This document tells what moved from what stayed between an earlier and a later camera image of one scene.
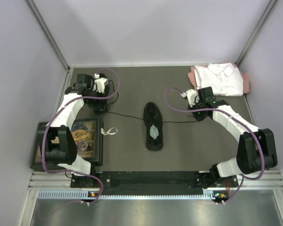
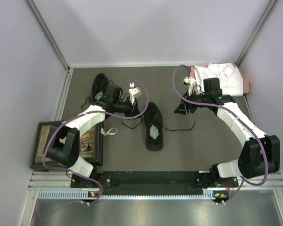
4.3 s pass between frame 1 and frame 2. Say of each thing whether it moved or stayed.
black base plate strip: stayed
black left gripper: moved
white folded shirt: stayed
